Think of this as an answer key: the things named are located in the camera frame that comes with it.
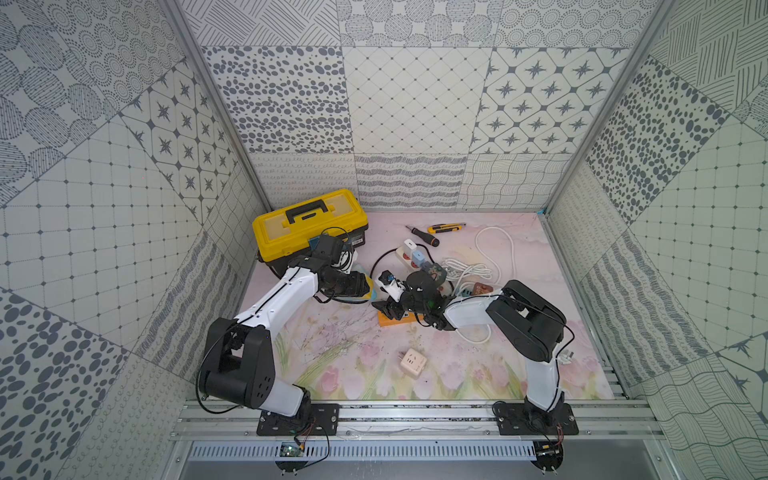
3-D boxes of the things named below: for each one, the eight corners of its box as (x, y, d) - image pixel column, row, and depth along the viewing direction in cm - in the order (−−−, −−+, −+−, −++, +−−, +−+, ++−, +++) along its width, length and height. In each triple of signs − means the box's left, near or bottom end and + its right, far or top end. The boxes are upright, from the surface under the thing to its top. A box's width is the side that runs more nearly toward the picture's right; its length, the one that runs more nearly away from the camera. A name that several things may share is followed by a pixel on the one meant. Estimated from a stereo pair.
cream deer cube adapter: (398, 369, 84) (399, 362, 80) (409, 353, 87) (410, 346, 82) (416, 382, 82) (418, 376, 77) (426, 365, 85) (428, 358, 80)
